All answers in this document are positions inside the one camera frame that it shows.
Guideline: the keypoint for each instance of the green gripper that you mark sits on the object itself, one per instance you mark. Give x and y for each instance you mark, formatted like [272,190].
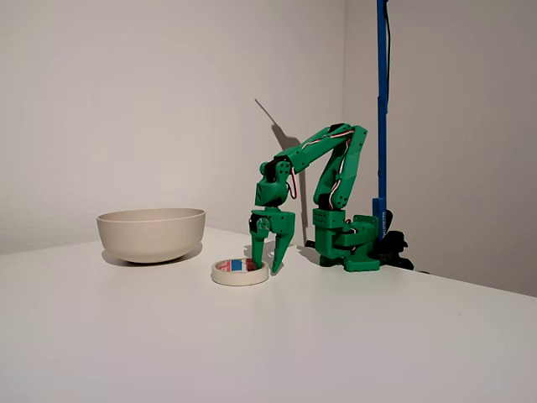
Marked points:
[280,221]

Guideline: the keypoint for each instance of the beige masking tape roll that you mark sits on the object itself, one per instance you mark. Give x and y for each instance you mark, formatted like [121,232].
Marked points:
[235,280]

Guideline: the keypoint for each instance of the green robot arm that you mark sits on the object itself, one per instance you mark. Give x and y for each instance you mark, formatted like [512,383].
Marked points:
[331,243]

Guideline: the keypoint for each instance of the beige bowl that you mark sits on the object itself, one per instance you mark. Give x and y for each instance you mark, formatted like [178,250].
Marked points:
[151,239]

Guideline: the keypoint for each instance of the black table clamp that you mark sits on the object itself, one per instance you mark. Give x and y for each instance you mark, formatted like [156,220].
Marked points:
[396,245]

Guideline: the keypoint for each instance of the blue camera pole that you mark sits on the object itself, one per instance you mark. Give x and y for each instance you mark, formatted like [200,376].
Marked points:
[382,84]

